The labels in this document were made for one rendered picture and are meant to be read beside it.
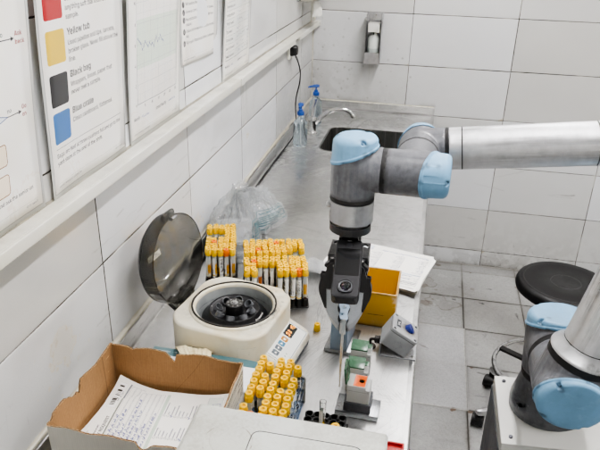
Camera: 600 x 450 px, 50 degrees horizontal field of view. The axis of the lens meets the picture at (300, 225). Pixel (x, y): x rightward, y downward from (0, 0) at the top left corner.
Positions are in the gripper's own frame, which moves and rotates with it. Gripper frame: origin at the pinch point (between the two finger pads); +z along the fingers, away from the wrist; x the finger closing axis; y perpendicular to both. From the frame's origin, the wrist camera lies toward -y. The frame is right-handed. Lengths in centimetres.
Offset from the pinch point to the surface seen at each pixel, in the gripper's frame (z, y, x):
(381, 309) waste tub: 21.3, 41.1, -5.7
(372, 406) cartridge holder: 25.3, 9.4, -6.4
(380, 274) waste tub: 18, 54, -4
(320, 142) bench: 27, 188, 33
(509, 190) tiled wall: 66, 249, -65
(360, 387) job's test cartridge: 19.0, 7.3, -3.6
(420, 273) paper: 25, 69, -15
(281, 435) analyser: -3.2, -32.4, 4.4
